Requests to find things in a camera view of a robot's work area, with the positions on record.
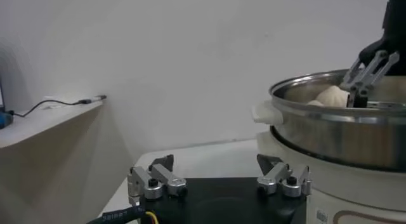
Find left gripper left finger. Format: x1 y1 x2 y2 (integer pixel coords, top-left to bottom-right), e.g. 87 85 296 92
126 154 188 201

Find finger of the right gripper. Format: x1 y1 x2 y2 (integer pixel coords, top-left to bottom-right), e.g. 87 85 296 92
339 49 401 109

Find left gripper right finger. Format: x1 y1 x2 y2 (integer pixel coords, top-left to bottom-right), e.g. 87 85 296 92
256 154 312 198

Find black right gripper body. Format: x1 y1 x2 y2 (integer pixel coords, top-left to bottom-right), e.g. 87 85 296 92
358 0 406 76

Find white steamed baozi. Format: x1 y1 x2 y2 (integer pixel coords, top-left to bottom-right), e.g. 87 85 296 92
315 85 350 108

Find stainless steel steamer basket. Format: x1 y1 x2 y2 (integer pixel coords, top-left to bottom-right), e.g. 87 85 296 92
252 69 406 173

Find white electric cooker base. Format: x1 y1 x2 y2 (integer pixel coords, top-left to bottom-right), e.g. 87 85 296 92
256 129 406 224

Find white side table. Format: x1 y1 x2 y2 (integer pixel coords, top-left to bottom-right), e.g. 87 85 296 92
0 95 107 150

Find blue computer mouse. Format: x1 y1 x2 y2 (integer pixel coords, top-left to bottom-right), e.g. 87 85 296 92
0 112 14 130

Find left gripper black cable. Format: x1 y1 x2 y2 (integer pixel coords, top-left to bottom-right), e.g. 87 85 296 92
87 206 159 224

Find black cable with adapter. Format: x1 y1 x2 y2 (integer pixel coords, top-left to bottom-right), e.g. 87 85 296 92
6 95 107 118

